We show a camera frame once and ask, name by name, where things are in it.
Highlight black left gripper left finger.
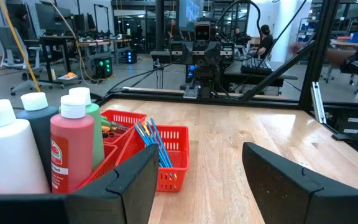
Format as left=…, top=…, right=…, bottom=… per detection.
left=0, top=143, right=160, bottom=224

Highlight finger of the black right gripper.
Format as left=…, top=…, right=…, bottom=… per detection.
left=209, top=41, right=223, bottom=66
left=181, top=41, right=196, bottom=65

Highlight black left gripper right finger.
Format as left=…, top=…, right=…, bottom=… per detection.
left=242, top=142, right=358, bottom=224

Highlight green paint bottle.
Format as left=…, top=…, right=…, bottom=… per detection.
left=58, top=86, right=106, bottom=171

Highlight red paint bottle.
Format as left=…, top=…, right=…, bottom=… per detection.
left=49, top=95, right=96, bottom=195

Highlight black paint bottle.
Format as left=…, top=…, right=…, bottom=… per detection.
left=15, top=91, right=60, bottom=187

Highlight white paint bottle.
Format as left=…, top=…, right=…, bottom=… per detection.
left=0, top=98, right=51, bottom=195

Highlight large display screen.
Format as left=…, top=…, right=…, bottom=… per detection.
left=178, top=0, right=205, bottom=32

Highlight red plastic mesh basket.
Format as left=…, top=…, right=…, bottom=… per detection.
left=100, top=109, right=148, bottom=153
left=114, top=124, right=190, bottom=193
left=0, top=142, right=119, bottom=197

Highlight computer keyboard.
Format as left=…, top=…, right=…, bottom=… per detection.
left=240, top=57, right=273, bottom=76

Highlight person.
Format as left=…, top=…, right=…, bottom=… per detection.
left=249, top=24, right=275, bottom=60

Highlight computer tower blue lights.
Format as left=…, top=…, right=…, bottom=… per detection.
left=125, top=49, right=138, bottom=65

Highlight computer tower green lights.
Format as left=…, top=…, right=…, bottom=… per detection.
left=93, top=56, right=114, bottom=79

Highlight black box white labels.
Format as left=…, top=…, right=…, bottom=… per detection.
left=332, top=114, right=358, bottom=141

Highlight black-legged desk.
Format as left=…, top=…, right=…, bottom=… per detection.
left=38, top=35, right=82, bottom=85

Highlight grey office chair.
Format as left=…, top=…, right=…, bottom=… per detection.
left=0, top=26, right=44, bottom=96

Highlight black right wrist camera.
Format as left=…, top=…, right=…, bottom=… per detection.
left=194, top=21, right=213, bottom=42

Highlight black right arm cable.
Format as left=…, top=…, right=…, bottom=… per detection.
left=215, top=0, right=262, bottom=62

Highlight black aluminium table frame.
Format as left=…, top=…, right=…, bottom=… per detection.
left=0, top=0, right=358, bottom=187

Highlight silver metal bracket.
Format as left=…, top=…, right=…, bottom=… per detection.
left=310, top=81, right=327, bottom=124

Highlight yellow cable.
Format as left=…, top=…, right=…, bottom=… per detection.
left=0, top=0, right=42, bottom=93

